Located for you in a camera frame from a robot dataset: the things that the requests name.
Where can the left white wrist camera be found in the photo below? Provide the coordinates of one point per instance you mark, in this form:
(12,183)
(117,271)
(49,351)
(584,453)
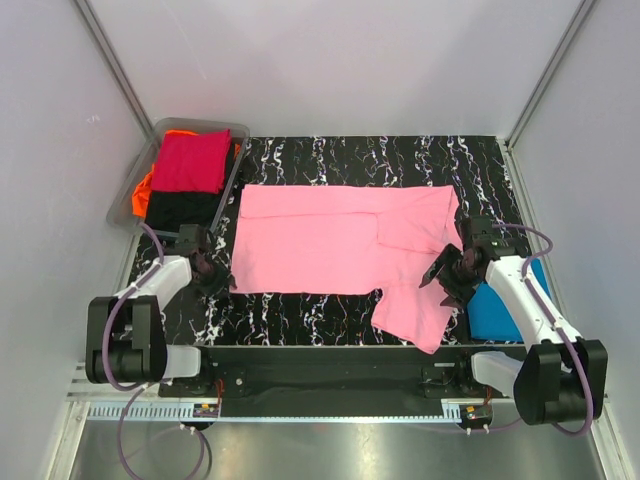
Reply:
(192,237)

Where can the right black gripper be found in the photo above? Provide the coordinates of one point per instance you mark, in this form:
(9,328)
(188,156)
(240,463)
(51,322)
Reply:
(458,295)

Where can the orange t shirt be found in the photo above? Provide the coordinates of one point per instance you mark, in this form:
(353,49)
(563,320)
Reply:
(141,195)

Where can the black marbled table mat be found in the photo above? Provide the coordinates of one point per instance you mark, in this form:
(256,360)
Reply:
(473,165)

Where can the blue folded t shirt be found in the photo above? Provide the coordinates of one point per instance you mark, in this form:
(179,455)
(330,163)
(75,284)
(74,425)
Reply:
(492,315)

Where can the pink t shirt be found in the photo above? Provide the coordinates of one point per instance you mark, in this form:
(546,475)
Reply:
(344,240)

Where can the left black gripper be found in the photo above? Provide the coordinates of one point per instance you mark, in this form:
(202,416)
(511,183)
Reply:
(222,279)

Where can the black t shirt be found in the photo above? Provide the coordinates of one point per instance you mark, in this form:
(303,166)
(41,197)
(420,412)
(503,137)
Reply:
(167,211)

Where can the white slotted cable duct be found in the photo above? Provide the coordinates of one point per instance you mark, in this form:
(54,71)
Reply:
(197,412)

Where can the magenta folded t shirt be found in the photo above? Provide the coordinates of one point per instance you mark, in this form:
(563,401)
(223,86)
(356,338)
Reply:
(191,162)

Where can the clear plastic bin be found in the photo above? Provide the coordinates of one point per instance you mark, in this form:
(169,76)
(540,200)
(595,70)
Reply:
(120,214)

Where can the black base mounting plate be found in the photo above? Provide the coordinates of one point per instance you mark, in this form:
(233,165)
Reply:
(332,379)

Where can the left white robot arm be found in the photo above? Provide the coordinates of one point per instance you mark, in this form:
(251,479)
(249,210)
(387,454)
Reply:
(125,340)

